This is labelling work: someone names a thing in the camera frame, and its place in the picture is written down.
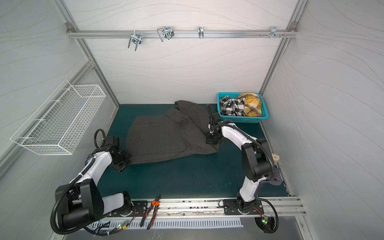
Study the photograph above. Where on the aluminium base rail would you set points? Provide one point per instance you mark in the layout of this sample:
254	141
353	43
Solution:
212	207

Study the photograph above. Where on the white slotted cable duct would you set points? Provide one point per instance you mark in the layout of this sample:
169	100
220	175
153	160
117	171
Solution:
197	223

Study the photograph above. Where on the black white plaid shirt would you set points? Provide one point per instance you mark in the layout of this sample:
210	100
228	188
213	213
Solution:
231	107

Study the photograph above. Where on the blue white ceramic bowl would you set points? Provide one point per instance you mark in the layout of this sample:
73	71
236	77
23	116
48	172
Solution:
89	158

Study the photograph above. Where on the yellow plaid shirt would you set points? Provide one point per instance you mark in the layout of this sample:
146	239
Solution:
253	104

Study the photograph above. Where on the cream thread spool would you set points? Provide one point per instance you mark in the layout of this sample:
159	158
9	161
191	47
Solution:
276	158

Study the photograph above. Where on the teal plastic basket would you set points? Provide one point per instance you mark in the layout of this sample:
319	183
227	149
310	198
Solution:
250	120

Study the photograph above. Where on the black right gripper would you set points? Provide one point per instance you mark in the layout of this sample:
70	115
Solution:
213	138

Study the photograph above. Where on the white wire basket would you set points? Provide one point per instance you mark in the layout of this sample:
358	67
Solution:
58	125

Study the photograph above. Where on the aluminium horizontal rail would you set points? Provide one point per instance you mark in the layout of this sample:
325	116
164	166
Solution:
179	34

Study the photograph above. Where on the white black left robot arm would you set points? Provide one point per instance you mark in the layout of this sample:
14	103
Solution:
79	203

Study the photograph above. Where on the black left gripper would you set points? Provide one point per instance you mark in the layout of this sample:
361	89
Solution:
120	167

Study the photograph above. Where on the small metal ring clamp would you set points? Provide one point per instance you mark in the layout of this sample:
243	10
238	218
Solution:
201	32

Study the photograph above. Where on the dark grey striped shirt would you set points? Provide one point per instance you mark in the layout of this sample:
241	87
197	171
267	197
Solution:
178	133

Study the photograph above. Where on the metal wire hook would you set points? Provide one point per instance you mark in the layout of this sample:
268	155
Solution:
165	33

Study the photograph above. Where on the black round fan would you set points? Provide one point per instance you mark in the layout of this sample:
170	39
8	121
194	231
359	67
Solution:
266	224

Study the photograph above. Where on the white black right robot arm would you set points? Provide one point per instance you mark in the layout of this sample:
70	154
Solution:
257	163

